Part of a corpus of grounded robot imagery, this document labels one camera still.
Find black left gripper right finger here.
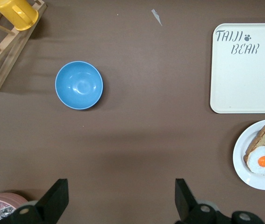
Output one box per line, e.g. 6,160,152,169
175,178,225,224

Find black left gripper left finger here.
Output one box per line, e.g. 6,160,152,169
10,178,69,224

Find white round plate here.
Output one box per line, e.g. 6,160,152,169
232,119,265,190

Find fried egg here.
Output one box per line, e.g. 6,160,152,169
247,145,265,175

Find pink bowl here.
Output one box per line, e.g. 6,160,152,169
0,192,29,221

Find crumpled clear plastic pieces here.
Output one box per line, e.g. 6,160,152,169
0,202,15,217

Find blue bowl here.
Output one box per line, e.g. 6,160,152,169
54,61,104,111

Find cream bear print tray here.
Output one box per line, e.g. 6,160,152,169
209,22,265,114

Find wooden peg rack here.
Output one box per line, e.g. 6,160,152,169
0,0,48,92

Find yellow mug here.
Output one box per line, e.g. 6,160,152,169
0,0,39,31

